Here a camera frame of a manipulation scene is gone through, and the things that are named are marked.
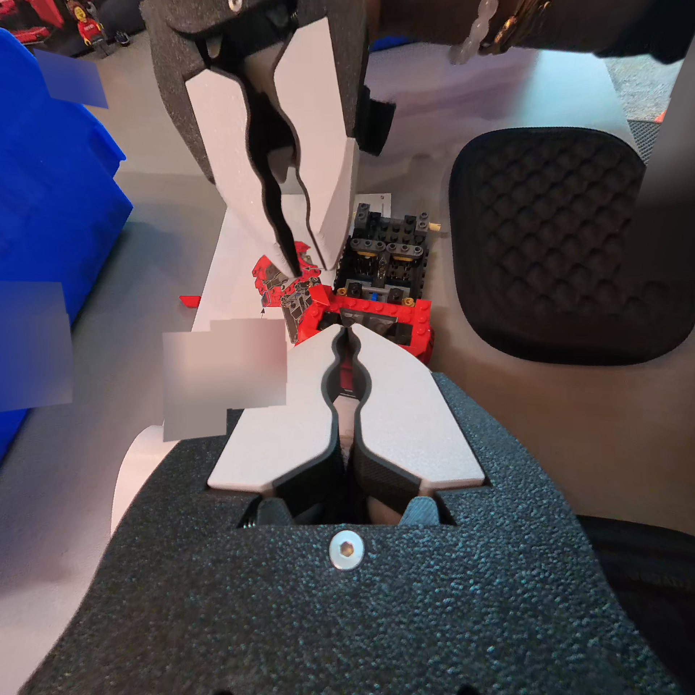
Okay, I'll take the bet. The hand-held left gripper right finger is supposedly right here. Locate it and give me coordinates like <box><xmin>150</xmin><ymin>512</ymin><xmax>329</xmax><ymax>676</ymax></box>
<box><xmin>350</xmin><ymin>324</ymin><xmax>487</xmax><ymax>497</ymax></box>

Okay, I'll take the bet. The white instruction booklet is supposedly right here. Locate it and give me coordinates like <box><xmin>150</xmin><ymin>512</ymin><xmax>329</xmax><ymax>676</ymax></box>
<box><xmin>111</xmin><ymin>193</ymin><xmax>393</xmax><ymax>535</ymax></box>

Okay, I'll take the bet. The white bead bracelet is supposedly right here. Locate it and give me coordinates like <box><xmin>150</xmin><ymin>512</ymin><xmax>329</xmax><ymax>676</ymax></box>
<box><xmin>450</xmin><ymin>0</ymin><xmax>500</xmax><ymax>65</ymax></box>

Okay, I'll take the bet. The black fabric bag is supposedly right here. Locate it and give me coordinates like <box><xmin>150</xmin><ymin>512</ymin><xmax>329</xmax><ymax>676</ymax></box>
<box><xmin>576</xmin><ymin>515</ymin><xmax>695</xmax><ymax>695</ymax></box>

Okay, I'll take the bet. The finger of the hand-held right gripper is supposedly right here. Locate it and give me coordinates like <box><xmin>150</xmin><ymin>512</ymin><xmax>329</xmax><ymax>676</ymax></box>
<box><xmin>185</xmin><ymin>67</ymin><xmax>304</xmax><ymax>278</ymax></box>
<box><xmin>273</xmin><ymin>18</ymin><xmax>363</xmax><ymax>272</ymax></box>

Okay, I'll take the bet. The gold bracelet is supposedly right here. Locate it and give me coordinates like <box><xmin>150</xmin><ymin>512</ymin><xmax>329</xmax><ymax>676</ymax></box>
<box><xmin>480</xmin><ymin>0</ymin><xmax>552</xmax><ymax>56</ymax></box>

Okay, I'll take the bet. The person's right hand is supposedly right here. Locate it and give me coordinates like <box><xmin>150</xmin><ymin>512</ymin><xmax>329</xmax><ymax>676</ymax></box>
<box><xmin>374</xmin><ymin>0</ymin><xmax>469</xmax><ymax>50</ymax></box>

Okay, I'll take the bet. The red and black lego car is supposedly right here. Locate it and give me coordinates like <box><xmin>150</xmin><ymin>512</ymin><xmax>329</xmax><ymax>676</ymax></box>
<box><xmin>293</xmin><ymin>202</ymin><xmax>446</xmax><ymax>400</ymax></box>

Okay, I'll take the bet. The blue plastic bin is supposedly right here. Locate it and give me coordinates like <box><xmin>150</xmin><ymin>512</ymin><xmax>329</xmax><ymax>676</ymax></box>
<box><xmin>0</xmin><ymin>163</ymin><xmax>135</xmax><ymax>469</ymax></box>
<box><xmin>0</xmin><ymin>27</ymin><xmax>127</xmax><ymax>180</ymax></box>

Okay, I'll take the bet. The lego set box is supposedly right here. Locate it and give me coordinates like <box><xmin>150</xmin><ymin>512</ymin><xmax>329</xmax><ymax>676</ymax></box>
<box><xmin>0</xmin><ymin>0</ymin><xmax>119</xmax><ymax>58</ymax></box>

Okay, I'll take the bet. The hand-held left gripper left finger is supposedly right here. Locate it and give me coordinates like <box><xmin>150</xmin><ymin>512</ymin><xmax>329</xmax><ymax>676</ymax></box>
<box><xmin>206</xmin><ymin>324</ymin><xmax>348</xmax><ymax>497</ymax></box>

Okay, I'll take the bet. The person's right forearm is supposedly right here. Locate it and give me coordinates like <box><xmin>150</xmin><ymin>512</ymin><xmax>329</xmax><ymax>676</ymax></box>
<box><xmin>489</xmin><ymin>0</ymin><xmax>695</xmax><ymax>65</ymax></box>

